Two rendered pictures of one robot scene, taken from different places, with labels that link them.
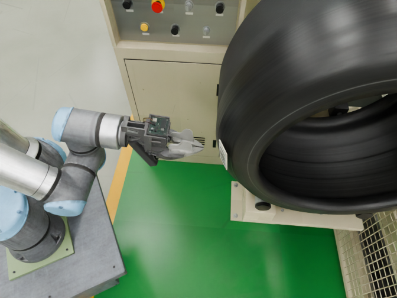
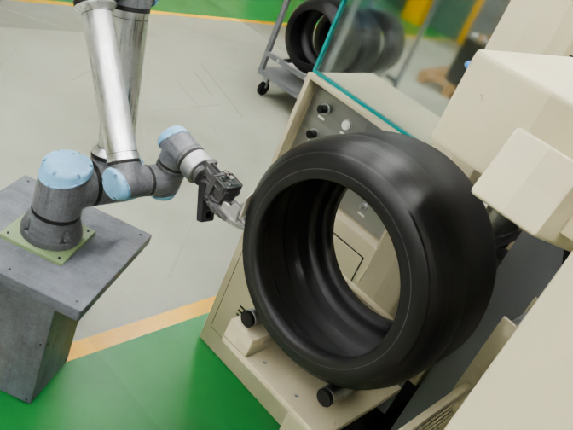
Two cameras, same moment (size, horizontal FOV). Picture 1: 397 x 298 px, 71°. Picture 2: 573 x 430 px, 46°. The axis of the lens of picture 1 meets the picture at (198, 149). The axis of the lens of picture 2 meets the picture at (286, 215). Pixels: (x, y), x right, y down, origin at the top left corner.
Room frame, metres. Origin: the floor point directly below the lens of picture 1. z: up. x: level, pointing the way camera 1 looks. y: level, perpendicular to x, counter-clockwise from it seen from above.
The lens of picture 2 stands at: (-0.88, -0.80, 1.94)
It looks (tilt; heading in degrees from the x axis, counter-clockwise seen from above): 28 degrees down; 28
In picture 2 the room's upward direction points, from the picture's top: 24 degrees clockwise
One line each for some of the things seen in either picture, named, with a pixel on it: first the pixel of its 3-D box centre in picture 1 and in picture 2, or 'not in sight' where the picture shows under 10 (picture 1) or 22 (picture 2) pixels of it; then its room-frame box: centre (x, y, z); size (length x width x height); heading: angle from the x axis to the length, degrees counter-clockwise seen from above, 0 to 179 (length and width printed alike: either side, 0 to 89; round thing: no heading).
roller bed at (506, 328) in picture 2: not in sight; (513, 369); (0.67, -0.74, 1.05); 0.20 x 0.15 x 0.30; 175
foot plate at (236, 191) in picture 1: (252, 201); not in sight; (0.74, -0.34, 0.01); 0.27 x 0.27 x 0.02; 85
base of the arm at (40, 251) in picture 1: (32, 232); (54, 219); (0.32, 0.59, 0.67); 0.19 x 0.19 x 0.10
